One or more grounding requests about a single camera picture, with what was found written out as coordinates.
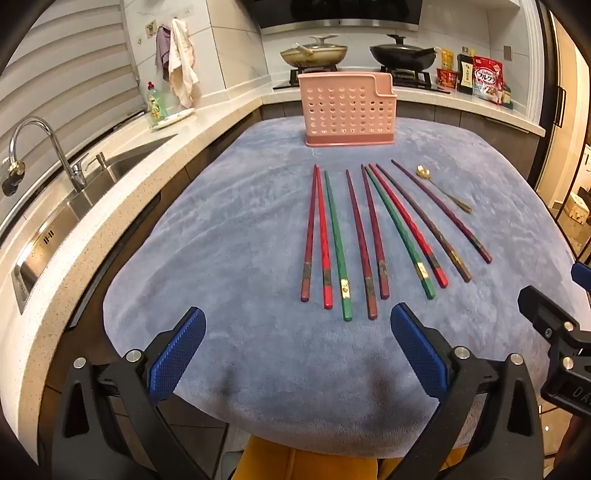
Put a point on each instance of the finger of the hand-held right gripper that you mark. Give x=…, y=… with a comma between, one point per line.
x=582, y=276
x=542, y=314

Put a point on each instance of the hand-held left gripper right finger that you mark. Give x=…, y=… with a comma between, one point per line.
x=418, y=350

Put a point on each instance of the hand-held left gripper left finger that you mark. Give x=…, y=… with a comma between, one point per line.
x=178, y=350

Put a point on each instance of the dark red chopstick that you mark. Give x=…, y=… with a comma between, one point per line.
x=359, y=235
x=310, y=230
x=373, y=221

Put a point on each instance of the red chopstick with black band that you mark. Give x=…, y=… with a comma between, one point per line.
x=406, y=221

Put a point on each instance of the brown chopstick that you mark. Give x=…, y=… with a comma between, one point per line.
x=418, y=216

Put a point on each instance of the green chopstick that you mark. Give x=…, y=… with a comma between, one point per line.
x=398, y=230
x=336, y=240

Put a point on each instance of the purple chopstick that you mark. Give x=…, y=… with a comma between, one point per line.
x=437, y=206

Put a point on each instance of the small gold spoon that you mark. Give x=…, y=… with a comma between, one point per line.
x=421, y=172

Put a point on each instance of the pink perforated utensil holder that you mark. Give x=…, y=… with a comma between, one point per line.
x=341, y=110

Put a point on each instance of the blue-grey fleece table cloth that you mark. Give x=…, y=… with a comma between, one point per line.
x=231, y=230

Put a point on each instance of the yellow garment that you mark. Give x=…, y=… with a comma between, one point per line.
x=300, y=464

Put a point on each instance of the black framed glass door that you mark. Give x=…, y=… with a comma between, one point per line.
x=561, y=106

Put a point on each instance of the small green packet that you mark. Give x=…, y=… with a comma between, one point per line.
x=507, y=96

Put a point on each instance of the stainless steel sink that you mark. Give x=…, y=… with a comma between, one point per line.
x=120, y=164

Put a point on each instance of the chrome soap dispenser pump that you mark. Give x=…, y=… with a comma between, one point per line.
x=100, y=159

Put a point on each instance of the red cereal bag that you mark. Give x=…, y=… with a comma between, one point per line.
x=488, y=81

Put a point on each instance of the dark sauce bottle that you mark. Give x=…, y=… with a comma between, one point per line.
x=465, y=74

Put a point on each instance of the chrome kitchen faucet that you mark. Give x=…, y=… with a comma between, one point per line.
x=60, y=147

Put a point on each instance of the white plate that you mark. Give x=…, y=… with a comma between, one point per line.
x=180, y=115

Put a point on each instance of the red instant noodle cup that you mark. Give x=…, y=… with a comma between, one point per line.
x=446, y=79

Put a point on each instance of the green dish soap bottle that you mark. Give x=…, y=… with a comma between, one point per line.
x=156, y=108

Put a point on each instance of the yellow snack packet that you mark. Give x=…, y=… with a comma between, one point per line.
x=447, y=59

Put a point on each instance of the black wok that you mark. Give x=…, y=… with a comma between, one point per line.
x=401, y=55

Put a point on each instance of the white hanging cloth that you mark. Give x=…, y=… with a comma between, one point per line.
x=180, y=60

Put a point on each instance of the black wok lid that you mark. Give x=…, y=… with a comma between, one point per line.
x=397, y=41

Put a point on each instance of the white window blinds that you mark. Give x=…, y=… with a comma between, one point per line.
x=69, y=69

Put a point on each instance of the purple hanging cloth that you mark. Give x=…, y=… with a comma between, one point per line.
x=162, y=46

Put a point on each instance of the beige frying pan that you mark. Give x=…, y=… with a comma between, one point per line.
x=314, y=56

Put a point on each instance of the glass pan lid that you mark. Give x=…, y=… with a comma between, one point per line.
x=323, y=44

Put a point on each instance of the black range hood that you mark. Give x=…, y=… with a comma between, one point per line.
x=341, y=11

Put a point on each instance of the grey wall switch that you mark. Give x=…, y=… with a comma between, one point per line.
x=508, y=52

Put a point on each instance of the brass wall hook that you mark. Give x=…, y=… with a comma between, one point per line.
x=150, y=28

